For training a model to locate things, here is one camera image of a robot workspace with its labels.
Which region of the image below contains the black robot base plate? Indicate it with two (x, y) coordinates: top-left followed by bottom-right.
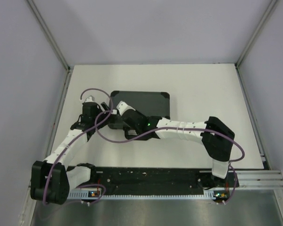
(82, 167), (235, 195)

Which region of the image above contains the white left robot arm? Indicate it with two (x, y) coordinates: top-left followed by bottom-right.
(30, 96), (110, 205)

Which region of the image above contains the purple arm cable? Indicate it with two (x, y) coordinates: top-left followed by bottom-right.
(42, 87), (114, 205)
(94, 110), (245, 205)

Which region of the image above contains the black poker set case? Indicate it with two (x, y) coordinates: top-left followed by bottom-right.
(108, 90), (171, 141)

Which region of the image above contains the blue-grey cable duct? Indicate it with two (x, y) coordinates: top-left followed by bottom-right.
(67, 189), (228, 200)

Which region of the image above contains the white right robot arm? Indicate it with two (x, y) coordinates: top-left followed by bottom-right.
(116, 101), (235, 186)

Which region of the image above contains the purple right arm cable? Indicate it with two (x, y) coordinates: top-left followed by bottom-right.
(94, 110), (245, 205)

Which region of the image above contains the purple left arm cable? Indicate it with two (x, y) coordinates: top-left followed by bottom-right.
(42, 87), (114, 205)

